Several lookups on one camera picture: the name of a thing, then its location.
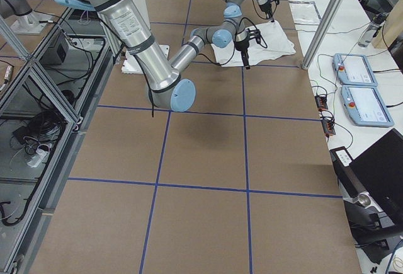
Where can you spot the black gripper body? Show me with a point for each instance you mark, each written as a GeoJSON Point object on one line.
{"type": "Point", "coordinates": [266, 9]}
{"type": "Point", "coordinates": [242, 46]}

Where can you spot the white long sleeve printed shirt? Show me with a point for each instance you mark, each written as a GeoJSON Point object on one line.
{"type": "Point", "coordinates": [278, 45]}

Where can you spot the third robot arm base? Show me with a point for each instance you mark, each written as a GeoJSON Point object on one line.
{"type": "Point", "coordinates": [27, 21]}

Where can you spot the orange circuit board upper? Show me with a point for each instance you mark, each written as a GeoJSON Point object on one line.
{"type": "Point", "coordinates": [321, 102]}

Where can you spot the orange circuit board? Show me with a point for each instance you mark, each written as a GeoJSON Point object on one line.
{"type": "Point", "coordinates": [328, 127]}
{"type": "Point", "coordinates": [321, 102]}

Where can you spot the upper blue teach pendant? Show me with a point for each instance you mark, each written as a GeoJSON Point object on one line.
{"type": "Point", "coordinates": [354, 69]}

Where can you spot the blue teach pendant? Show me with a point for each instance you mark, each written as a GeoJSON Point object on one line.
{"type": "Point", "coordinates": [354, 69]}
{"type": "Point", "coordinates": [365, 106]}

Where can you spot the orange circuit board lower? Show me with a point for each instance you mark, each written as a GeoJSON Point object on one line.
{"type": "Point", "coordinates": [328, 127]}

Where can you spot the lower blue teach pendant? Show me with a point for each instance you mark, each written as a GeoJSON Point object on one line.
{"type": "Point", "coordinates": [365, 106]}

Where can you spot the black device with label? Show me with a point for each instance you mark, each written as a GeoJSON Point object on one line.
{"type": "Point", "coordinates": [357, 193]}

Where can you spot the grey electronics box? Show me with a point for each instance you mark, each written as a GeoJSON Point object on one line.
{"type": "Point", "coordinates": [56, 51]}

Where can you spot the white power strip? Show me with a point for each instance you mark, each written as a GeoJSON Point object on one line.
{"type": "Point", "coordinates": [40, 154]}

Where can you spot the aluminium frame post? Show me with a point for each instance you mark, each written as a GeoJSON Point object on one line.
{"type": "Point", "coordinates": [321, 31]}

